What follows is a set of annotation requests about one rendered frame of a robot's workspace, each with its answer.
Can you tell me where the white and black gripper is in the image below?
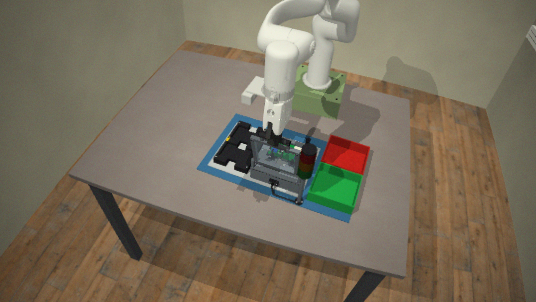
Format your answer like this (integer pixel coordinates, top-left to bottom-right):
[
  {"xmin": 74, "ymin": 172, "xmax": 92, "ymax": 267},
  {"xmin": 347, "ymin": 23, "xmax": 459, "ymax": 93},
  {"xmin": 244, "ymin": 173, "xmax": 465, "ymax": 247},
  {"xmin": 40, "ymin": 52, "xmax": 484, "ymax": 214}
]
[{"xmin": 263, "ymin": 95, "xmax": 294, "ymax": 147}]

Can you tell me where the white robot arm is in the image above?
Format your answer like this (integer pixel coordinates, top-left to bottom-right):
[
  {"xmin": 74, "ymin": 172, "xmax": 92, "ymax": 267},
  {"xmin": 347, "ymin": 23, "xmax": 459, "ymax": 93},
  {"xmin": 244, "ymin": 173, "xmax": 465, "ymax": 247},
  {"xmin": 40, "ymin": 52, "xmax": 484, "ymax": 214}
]
[{"xmin": 241, "ymin": 0, "xmax": 360, "ymax": 105}]

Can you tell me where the green bin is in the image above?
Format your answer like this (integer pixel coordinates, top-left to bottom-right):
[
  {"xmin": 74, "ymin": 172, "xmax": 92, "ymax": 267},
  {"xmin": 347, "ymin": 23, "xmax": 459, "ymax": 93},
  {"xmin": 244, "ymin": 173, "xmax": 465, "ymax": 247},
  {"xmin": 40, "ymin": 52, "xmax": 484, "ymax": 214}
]
[{"xmin": 306, "ymin": 162, "xmax": 363, "ymax": 215}]

